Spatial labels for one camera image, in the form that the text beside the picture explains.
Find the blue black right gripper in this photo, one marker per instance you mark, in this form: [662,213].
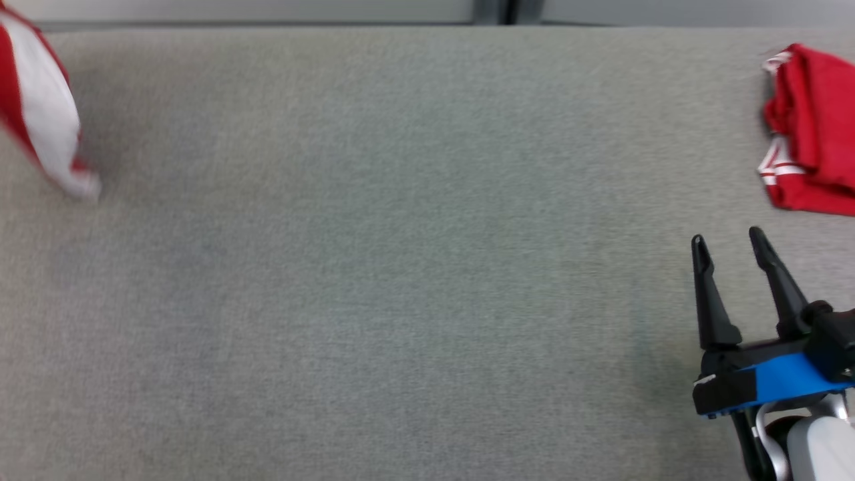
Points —
[775,382]

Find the red jersey with white trim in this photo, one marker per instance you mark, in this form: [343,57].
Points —
[815,127]

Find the red and white shorts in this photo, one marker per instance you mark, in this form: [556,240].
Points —
[40,113]

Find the grey metal partition post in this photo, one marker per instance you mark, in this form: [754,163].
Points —
[507,11]

